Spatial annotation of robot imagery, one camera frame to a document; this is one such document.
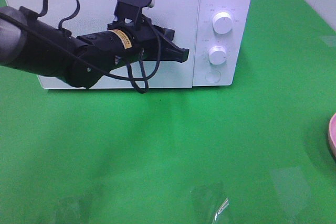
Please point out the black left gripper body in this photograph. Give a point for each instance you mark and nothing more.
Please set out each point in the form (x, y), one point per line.
(141, 32)

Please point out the white microwave door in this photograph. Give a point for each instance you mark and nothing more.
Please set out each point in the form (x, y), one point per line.
(95, 15)

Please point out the white timer knob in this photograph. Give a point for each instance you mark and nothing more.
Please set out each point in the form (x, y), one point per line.
(217, 55)

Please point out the round door release button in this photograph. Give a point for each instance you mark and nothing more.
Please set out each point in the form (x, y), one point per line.
(213, 76)

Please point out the pink plate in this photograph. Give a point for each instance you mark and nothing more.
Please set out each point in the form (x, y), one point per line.
(331, 135)

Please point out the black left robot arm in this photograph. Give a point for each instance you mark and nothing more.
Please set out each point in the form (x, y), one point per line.
(30, 45)

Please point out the white microwave oven body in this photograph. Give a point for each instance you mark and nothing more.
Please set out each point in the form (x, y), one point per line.
(206, 38)

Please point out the upper white power knob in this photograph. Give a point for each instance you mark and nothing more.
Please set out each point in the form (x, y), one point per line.
(222, 22)

